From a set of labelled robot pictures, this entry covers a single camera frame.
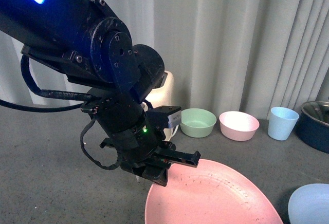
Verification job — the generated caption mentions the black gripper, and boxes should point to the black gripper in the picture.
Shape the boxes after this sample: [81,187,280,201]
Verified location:
[81,88,200,186]

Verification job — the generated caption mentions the pink plate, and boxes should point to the pink plate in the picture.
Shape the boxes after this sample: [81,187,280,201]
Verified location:
[144,159,282,223]

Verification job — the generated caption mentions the light blue plate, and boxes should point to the light blue plate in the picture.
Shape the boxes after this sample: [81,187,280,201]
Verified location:
[288,183,328,223]

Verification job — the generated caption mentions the green bowl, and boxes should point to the green bowl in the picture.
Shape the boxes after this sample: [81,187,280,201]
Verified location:
[180,108,217,138]

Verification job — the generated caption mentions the cream white toaster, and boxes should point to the cream white toaster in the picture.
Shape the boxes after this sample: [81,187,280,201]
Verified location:
[146,71,181,141]

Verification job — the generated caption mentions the pink bowl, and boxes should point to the pink bowl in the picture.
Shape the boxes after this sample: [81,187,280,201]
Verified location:
[219,111,260,141]

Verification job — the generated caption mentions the dark blue pot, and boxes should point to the dark blue pot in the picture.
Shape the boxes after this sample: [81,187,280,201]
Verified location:
[296,111,328,154]

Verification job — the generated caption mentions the glass pot lid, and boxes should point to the glass pot lid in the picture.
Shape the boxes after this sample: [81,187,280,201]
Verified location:
[301,101,328,127]

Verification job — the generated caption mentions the gripper mounted camera box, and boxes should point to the gripper mounted camera box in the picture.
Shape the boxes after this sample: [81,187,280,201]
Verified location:
[146,105,181,130]

